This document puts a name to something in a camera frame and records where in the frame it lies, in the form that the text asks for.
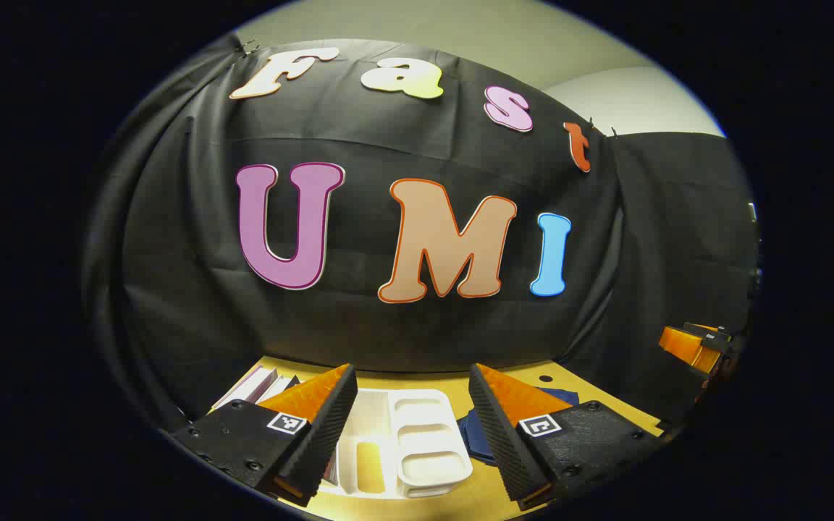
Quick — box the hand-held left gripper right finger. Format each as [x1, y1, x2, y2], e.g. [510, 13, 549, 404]
[469, 364, 667, 511]

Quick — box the pink cover book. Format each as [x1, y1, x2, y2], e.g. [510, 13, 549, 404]
[211, 365, 278, 410]

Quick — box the black backdrop cloth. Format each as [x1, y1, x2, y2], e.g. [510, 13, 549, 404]
[80, 40, 762, 435]

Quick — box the white bookshelf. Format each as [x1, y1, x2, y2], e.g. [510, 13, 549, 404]
[323, 389, 473, 500]

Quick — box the grey cover book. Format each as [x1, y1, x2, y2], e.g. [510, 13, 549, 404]
[258, 374, 302, 406]

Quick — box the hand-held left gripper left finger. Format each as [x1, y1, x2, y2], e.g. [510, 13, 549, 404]
[171, 364, 358, 507]

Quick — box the blue schoolbag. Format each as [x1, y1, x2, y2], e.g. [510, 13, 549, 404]
[458, 389, 579, 464]

